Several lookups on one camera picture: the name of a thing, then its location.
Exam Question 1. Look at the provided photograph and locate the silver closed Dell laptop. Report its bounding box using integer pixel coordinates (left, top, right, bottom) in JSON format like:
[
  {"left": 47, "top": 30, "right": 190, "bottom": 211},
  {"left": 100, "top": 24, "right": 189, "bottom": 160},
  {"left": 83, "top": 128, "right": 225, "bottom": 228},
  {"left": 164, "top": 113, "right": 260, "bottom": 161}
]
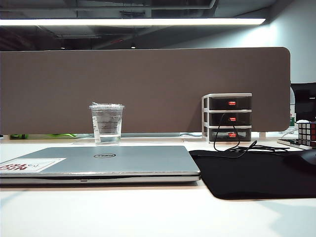
[{"left": 0, "top": 145, "right": 201, "bottom": 186}]

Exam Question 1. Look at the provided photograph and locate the long white ceiling light strip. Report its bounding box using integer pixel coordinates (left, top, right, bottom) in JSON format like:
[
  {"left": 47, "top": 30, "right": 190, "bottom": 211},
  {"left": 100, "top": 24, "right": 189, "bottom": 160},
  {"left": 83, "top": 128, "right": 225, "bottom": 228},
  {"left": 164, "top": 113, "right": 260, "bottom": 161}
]
[{"left": 0, "top": 17, "right": 267, "bottom": 26}]

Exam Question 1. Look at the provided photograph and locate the black background monitor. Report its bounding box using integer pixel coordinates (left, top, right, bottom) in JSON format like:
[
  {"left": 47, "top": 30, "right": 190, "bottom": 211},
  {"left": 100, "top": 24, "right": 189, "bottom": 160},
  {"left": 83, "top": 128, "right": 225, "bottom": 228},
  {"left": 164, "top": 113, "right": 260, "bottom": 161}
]
[{"left": 291, "top": 83, "right": 316, "bottom": 122}]

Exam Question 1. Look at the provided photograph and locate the clear bottle with green label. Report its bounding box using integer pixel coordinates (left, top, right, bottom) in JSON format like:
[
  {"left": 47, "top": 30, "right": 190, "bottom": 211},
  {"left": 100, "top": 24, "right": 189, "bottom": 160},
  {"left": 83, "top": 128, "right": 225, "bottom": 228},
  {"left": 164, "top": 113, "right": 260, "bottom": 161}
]
[{"left": 290, "top": 86, "right": 297, "bottom": 129}]

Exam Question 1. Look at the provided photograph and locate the black fabric mouse pad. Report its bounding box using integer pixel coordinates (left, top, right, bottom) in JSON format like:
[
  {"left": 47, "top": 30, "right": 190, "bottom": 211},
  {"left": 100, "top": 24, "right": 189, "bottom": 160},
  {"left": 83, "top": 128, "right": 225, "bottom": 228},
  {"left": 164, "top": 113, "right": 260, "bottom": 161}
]
[{"left": 188, "top": 149, "right": 316, "bottom": 200}]

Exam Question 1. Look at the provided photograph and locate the clear plastic cup with lid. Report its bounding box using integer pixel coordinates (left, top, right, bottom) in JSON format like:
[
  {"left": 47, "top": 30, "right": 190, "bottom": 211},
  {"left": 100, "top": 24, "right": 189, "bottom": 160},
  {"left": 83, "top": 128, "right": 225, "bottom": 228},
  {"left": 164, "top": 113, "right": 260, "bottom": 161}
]
[{"left": 88, "top": 101, "right": 125, "bottom": 146}]

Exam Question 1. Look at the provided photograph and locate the white desktop drawer organizer frame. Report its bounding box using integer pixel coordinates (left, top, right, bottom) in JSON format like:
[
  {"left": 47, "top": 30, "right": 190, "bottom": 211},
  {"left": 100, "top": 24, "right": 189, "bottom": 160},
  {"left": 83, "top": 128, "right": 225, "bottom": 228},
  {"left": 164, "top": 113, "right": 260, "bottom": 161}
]
[{"left": 201, "top": 92, "right": 253, "bottom": 144}]

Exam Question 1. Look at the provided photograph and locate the thin white cable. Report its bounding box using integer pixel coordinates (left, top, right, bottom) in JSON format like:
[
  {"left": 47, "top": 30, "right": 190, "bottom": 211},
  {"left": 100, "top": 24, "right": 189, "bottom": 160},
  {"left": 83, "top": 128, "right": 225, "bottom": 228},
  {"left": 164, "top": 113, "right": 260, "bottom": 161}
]
[{"left": 279, "top": 125, "right": 300, "bottom": 139}]

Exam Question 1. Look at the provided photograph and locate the white red sticker on laptop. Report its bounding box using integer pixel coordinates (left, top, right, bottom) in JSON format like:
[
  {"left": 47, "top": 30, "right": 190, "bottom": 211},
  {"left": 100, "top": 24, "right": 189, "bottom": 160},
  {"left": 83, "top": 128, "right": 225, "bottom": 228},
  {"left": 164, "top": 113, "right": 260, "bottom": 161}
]
[{"left": 0, "top": 158, "right": 67, "bottom": 172}]

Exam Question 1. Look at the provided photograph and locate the brown fabric desk divider panel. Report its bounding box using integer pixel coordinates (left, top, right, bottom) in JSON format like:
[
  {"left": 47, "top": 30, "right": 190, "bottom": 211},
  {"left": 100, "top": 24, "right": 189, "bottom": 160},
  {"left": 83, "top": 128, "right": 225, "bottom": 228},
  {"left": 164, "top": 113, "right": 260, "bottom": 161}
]
[{"left": 0, "top": 46, "right": 292, "bottom": 134}]

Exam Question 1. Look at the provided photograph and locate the dark translucent drawer red handle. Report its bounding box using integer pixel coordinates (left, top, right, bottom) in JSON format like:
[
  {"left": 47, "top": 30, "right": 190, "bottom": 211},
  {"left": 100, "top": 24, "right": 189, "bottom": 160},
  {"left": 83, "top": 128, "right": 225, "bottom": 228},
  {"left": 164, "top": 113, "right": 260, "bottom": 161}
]
[
  {"left": 209, "top": 112, "right": 252, "bottom": 126},
  {"left": 209, "top": 96, "right": 252, "bottom": 110},
  {"left": 209, "top": 128, "right": 252, "bottom": 142}
]

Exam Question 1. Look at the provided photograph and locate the black wired computer mouse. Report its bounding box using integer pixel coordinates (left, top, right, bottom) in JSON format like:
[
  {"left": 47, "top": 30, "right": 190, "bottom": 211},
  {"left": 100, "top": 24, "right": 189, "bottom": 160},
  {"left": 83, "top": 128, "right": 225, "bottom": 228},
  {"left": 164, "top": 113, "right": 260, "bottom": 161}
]
[{"left": 283, "top": 150, "right": 316, "bottom": 171}]

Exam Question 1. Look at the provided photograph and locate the thin black mouse cable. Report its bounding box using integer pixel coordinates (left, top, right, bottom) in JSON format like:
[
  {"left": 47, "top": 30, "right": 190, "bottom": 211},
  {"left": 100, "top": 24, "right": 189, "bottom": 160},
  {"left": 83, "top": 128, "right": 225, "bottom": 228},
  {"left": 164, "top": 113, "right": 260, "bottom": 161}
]
[{"left": 213, "top": 113, "right": 291, "bottom": 159}]

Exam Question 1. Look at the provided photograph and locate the Rubik's cube puzzle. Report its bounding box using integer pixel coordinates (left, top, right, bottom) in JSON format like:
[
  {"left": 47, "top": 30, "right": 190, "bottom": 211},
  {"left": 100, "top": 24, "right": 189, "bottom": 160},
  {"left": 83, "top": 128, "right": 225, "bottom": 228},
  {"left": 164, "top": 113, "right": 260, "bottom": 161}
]
[{"left": 297, "top": 119, "right": 316, "bottom": 149}]

